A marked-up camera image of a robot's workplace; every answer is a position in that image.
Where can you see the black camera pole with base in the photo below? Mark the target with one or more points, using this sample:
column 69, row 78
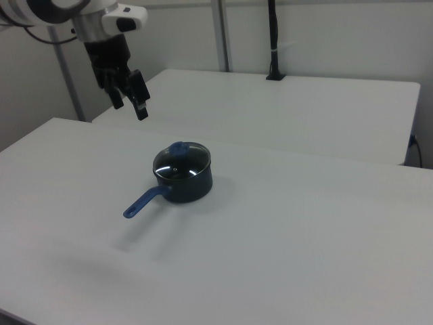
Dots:
column 274, row 40

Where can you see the grey metal partition post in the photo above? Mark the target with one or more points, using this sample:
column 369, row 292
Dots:
column 67, row 74
column 221, row 34

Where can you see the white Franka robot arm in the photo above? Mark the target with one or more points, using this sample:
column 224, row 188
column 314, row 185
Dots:
column 91, row 23

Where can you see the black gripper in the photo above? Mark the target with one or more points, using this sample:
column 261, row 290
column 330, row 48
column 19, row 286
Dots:
column 108, row 57

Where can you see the glass lid with blue knob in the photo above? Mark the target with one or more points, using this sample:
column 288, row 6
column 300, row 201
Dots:
column 179, row 149

